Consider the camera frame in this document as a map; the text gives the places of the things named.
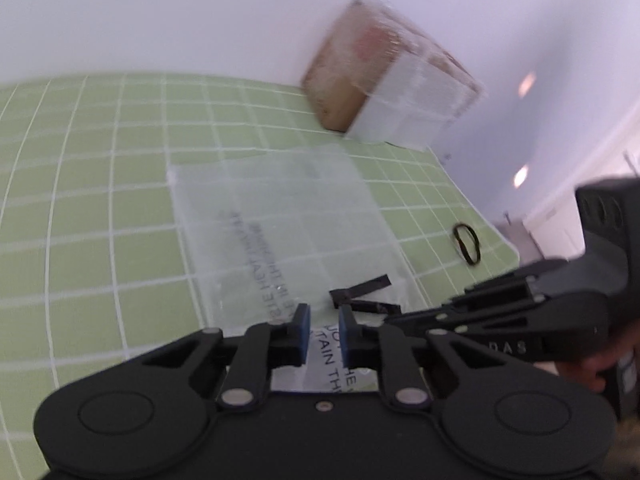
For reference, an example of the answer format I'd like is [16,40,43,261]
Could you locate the person's right hand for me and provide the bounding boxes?
[555,330,640,393]

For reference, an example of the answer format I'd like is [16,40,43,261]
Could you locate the bubble-wrapped cardboard box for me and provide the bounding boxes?
[300,0,483,150]

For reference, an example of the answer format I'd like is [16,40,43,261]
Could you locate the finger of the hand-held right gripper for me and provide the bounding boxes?
[384,280,531,336]

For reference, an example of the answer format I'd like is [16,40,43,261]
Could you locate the green checked tablecloth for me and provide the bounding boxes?
[0,72,521,480]

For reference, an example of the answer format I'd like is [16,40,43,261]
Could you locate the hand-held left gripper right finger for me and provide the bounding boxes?
[340,306,501,407]

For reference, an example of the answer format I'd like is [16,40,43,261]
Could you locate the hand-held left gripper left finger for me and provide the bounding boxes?
[142,305,312,408]

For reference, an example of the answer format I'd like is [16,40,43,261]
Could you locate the clear plastic shopping bag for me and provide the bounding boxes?
[167,144,431,396]

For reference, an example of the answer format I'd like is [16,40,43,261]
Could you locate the black rubber band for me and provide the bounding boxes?
[452,223,482,264]

